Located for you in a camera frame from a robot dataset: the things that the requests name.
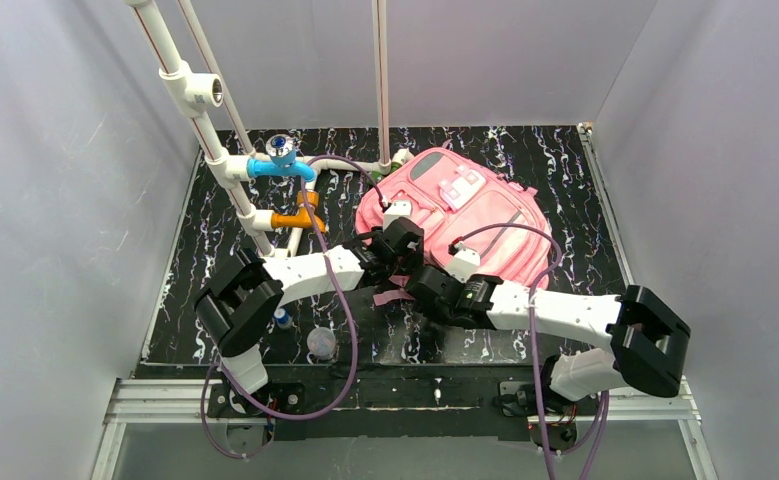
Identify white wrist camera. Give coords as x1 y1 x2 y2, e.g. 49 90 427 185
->
382 199 413 230
444 241 481 283

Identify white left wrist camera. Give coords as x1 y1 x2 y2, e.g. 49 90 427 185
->
382 199 413 230

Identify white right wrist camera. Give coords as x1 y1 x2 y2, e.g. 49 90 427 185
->
444 241 481 283

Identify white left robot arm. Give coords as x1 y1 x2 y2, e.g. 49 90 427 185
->
193 218 424 394

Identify small blue capped bottle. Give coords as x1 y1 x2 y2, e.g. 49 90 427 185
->
273 308 293 329

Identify white PVC pipe frame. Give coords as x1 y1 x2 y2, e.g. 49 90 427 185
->
126 1 391 258

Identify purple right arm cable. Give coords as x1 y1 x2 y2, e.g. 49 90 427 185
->
451 222 610 480

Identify pink student backpack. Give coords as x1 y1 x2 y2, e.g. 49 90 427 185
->
378 147 552 286

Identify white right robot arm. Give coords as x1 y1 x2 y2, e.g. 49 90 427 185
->
404 266 691 403

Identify orange plastic tap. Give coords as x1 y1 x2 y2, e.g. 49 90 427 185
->
270 189 327 234

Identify black front mounting rail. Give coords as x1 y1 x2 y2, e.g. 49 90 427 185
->
183 360 655 444

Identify blue plastic tap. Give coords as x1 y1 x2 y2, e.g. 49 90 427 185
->
246 134 317 182

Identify clear plastic cup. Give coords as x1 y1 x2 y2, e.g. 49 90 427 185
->
307 327 337 361

